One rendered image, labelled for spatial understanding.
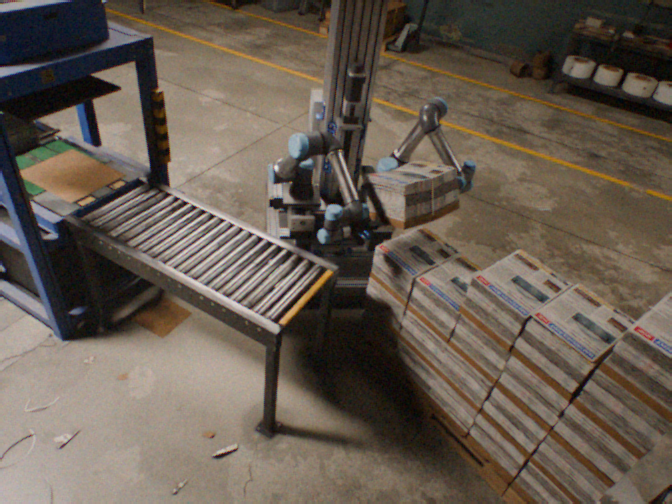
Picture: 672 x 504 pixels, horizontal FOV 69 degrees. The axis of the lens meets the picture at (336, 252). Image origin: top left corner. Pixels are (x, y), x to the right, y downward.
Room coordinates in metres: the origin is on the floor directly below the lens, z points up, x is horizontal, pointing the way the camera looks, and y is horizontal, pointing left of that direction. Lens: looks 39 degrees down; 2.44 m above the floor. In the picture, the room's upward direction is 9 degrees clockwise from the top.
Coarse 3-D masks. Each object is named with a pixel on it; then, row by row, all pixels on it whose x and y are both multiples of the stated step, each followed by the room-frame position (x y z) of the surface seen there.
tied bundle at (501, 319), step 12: (468, 288) 1.66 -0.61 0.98; (480, 288) 1.62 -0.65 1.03; (468, 300) 1.64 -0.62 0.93; (480, 300) 1.60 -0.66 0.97; (492, 300) 1.57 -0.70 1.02; (552, 300) 1.59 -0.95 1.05; (480, 312) 1.58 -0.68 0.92; (492, 312) 1.55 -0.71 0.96; (504, 312) 1.52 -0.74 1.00; (492, 324) 1.53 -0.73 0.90; (504, 324) 1.50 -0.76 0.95; (516, 324) 1.47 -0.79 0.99; (504, 336) 1.48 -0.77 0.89; (516, 336) 1.45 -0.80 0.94
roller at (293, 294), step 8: (312, 272) 1.81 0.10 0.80; (320, 272) 1.84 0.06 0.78; (304, 280) 1.74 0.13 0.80; (312, 280) 1.77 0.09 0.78; (296, 288) 1.68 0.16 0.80; (304, 288) 1.71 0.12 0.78; (288, 296) 1.62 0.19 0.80; (296, 296) 1.64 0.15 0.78; (280, 304) 1.56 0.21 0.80; (288, 304) 1.58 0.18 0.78; (272, 312) 1.50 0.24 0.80; (280, 312) 1.53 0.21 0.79; (272, 320) 1.47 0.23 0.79
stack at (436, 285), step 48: (432, 240) 2.18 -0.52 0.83; (432, 288) 1.79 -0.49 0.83; (384, 336) 1.92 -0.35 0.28; (432, 336) 1.71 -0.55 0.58; (480, 336) 1.55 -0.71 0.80; (432, 384) 1.64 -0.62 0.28; (480, 384) 1.47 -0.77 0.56; (528, 384) 1.35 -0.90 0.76; (480, 432) 1.40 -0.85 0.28; (528, 432) 1.28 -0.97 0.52
